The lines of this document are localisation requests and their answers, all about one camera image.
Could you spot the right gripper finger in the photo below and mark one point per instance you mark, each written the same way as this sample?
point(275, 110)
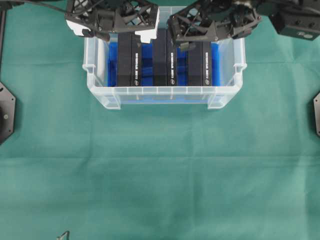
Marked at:
point(187, 46)

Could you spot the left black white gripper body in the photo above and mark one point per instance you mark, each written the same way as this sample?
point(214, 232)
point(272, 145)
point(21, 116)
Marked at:
point(140, 17)

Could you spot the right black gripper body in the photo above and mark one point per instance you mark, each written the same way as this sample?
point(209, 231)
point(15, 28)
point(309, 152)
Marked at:
point(213, 21)

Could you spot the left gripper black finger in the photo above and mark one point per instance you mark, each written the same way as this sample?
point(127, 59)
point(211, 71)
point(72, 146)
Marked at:
point(89, 33)

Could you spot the black realsense box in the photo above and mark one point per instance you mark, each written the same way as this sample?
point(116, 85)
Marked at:
point(164, 60)
point(129, 60)
point(200, 65)

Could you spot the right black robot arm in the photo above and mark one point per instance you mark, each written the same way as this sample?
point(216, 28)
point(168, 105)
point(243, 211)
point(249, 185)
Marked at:
point(292, 18)

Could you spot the clear plastic storage case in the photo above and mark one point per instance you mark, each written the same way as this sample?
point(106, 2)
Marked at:
point(231, 59)

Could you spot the blue foam liner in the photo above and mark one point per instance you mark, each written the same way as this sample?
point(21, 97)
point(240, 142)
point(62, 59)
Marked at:
point(147, 69)

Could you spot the green table cloth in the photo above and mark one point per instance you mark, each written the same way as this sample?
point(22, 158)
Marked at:
point(247, 171)

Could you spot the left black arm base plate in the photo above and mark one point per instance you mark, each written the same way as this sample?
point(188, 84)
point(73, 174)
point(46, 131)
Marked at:
point(7, 113)

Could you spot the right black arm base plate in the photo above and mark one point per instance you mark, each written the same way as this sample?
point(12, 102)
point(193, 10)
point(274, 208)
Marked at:
point(316, 105)

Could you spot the small metal bracket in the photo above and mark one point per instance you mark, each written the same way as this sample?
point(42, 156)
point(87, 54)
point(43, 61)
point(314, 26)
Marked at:
point(64, 236)

